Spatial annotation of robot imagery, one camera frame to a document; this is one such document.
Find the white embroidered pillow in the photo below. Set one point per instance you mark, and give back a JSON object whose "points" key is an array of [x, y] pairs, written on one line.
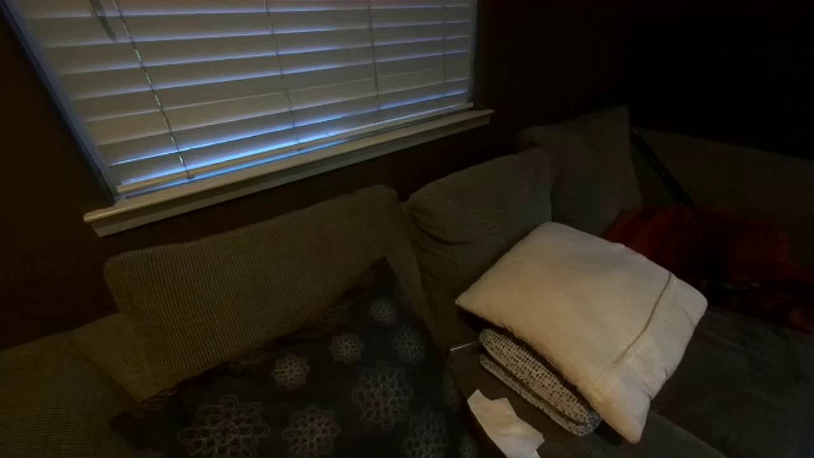
{"points": [[586, 313]]}

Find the black dotted throw pillow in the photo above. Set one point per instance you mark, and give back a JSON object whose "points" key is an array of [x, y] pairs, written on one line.
{"points": [[338, 389]]}

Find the medium olive sofa back cushion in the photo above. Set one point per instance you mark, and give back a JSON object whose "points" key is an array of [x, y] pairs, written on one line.
{"points": [[473, 212]]}

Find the white window sill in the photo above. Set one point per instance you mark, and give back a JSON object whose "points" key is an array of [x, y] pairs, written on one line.
{"points": [[279, 168]]}

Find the wide olive sofa back cushion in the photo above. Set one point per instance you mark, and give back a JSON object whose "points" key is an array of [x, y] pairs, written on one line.
{"points": [[245, 280]]}

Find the white speckled knit cushion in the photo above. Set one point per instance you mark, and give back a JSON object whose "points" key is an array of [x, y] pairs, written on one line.
{"points": [[529, 382]]}

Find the white window blind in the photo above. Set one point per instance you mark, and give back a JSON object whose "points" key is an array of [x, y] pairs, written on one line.
{"points": [[254, 84]]}

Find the white tissue paper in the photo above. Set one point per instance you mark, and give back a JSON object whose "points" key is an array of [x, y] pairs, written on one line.
{"points": [[503, 427]]}

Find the red blanket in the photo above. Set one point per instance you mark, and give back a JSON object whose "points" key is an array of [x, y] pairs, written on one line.
{"points": [[728, 249]]}

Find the olive fabric sofa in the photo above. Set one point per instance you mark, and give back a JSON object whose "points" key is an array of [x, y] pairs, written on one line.
{"points": [[737, 389]]}

